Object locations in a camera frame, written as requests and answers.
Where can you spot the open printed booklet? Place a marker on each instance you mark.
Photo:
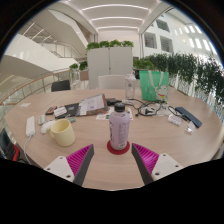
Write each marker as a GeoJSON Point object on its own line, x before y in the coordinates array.
{"type": "Point", "coordinates": [91, 105]}

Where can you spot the pale yellow mug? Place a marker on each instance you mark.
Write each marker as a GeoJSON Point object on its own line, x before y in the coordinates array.
{"type": "Point", "coordinates": [64, 133]}

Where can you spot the flat round red coaster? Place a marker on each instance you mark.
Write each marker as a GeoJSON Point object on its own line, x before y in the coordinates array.
{"type": "Point", "coordinates": [118, 152]}

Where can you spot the white computer mouse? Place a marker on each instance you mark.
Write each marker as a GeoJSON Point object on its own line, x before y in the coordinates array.
{"type": "Point", "coordinates": [46, 127]}

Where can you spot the white chair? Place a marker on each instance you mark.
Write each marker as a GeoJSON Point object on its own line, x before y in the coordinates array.
{"type": "Point", "coordinates": [111, 82]}

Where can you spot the small grey case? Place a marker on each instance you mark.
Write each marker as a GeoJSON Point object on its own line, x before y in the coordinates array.
{"type": "Point", "coordinates": [42, 119]}

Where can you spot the white paper slip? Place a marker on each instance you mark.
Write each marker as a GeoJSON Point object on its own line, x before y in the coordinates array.
{"type": "Point", "coordinates": [25, 104]}

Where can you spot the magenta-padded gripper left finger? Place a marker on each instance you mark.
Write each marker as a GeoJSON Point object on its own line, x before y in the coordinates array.
{"type": "Point", "coordinates": [78, 160]}

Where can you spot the red and black office chair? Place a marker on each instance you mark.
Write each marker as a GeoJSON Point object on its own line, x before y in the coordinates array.
{"type": "Point", "coordinates": [8, 150]}

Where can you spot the green plants in wooden planter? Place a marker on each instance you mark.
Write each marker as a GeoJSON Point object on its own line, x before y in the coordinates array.
{"type": "Point", "coordinates": [143, 64]}

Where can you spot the white card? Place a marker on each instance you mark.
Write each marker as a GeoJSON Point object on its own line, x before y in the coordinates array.
{"type": "Point", "coordinates": [60, 111]}

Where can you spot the small black box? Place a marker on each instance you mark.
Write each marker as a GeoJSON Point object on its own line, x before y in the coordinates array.
{"type": "Point", "coordinates": [111, 101]}

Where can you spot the white cabinet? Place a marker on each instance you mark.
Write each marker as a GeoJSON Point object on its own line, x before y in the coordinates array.
{"type": "Point", "coordinates": [110, 63]}

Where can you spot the green plants in cabinet planter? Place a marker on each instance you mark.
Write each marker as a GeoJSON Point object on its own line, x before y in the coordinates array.
{"type": "Point", "coordinates": [110, 44]}

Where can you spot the colourful sticker sheet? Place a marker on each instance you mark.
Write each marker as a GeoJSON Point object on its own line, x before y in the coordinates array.
{"type": "Point", "coordinates": [102, 116]}

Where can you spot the lilac drink bottle black cap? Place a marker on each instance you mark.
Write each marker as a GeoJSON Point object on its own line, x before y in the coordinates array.
{"type": "Point", "coordinates": [119, 130]}

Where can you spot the clear shaker bottle white lid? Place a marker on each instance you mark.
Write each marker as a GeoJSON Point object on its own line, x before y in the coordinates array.
{"type": "Point", "coordinates": [130, 87]}

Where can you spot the teal small packet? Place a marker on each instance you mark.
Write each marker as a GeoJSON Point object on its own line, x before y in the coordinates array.
{"type": "Point", "coordinates": [71, 119]}

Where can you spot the dark blue notebook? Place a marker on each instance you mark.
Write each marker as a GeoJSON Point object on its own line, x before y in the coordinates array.
{"type": "Point", "coordinates": [188, 117]}

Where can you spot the small green potted plants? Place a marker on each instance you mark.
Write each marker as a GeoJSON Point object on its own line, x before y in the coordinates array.
{"type": "Point", "coordinates": [78, 65]}

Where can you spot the white power strip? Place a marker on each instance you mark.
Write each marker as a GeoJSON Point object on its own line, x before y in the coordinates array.
{"type": "Point", "coordinates": [30, 126]}

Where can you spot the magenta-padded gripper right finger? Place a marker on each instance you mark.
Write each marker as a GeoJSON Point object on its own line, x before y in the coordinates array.
{"type": "Point", "coordinates": [148, 160]}

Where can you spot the white small packet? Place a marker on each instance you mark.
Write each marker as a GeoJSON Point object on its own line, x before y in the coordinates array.
{"type": "Point", "coordinates": [175, 119]}

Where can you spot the row of green trees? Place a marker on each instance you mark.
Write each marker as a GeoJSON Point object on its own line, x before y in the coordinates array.
{"type": "Point", "coordinates": [190, 75]}

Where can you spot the green tote bag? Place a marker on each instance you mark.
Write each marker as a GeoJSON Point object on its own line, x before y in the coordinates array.
{"type": "Point", "coordinates": [151, 85]}

